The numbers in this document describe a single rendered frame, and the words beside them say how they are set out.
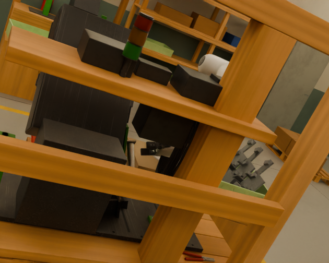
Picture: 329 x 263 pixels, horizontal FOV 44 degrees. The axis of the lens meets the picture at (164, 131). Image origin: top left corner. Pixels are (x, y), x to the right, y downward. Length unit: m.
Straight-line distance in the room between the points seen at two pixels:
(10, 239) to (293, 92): 8.36
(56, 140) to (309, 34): 0.89
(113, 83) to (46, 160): 0.30
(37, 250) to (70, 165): 0.38
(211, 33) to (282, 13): 6.05
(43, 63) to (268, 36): 0.68
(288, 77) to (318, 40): 7.73
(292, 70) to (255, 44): 7.85
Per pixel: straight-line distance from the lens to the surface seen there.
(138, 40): 1.20
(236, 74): 1.33
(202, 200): 1.44
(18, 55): 1.11
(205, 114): 1.28
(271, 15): 1.32
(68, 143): 1.40
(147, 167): 2.24
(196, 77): 1.32
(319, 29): 1.43
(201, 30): 7.29
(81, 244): 1.58
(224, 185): 2.49
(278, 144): 7.82
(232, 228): 2.62
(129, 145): 1.70
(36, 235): 1.55
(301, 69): 9.30
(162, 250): 1.59
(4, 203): 1.62
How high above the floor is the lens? 1.82
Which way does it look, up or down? 18 degrees down
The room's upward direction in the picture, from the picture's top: 25 degrees clockwise
